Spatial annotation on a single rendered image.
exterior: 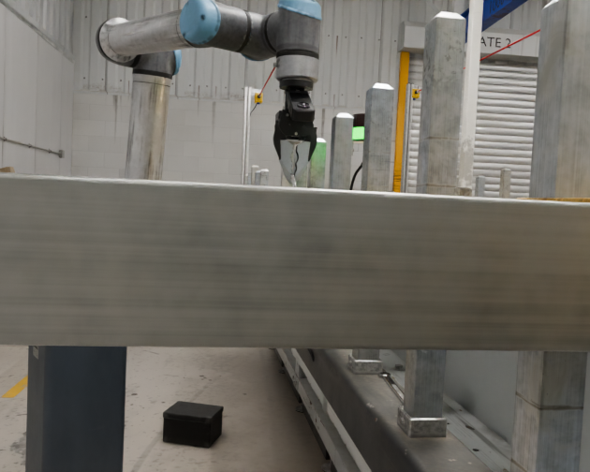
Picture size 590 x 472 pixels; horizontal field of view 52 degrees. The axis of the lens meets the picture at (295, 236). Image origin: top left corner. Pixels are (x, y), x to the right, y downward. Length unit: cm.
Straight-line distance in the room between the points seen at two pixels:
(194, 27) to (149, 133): 61
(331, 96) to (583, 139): 884
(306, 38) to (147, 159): 75
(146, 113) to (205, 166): 723
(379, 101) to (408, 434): 49
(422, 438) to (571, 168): 38
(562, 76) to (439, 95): 25
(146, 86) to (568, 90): 151
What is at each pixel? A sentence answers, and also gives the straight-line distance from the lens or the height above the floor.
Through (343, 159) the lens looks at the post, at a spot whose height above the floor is 105.
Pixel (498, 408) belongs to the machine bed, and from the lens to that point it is 102.
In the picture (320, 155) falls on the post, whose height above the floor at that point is 107.
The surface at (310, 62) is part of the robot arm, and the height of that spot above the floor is 125.
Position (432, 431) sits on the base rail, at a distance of 74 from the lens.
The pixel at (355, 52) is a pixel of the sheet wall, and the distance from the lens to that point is 948.
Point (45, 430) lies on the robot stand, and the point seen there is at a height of 31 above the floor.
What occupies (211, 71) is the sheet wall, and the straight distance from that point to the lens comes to 928.
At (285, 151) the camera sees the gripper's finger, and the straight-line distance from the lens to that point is 126.
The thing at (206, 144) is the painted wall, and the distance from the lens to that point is 909.
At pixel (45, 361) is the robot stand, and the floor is 50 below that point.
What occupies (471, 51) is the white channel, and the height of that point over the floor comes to 171.
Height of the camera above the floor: 96
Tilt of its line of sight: 3 degrees down
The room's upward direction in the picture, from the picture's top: 3 degrees clockwise
